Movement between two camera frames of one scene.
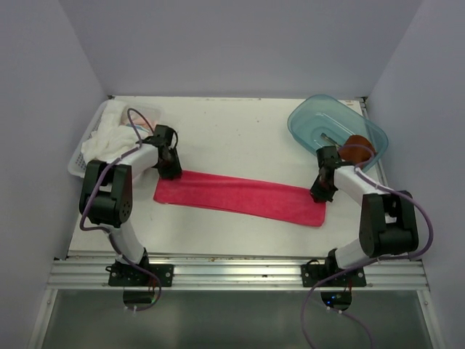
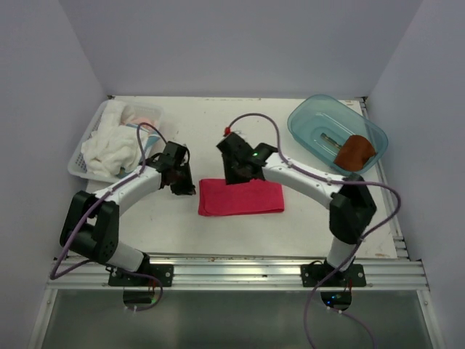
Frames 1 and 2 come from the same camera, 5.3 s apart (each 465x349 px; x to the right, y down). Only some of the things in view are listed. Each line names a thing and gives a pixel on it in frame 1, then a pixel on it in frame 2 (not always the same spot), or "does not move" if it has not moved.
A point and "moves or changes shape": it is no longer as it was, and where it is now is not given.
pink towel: [280, 200] moves or changes shape
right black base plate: [312, 275] does not move
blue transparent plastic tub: [318, 121] does not move
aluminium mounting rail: [91, 273] does not move
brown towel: [356, 155] does not move
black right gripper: [322, 196] to [230, 177]
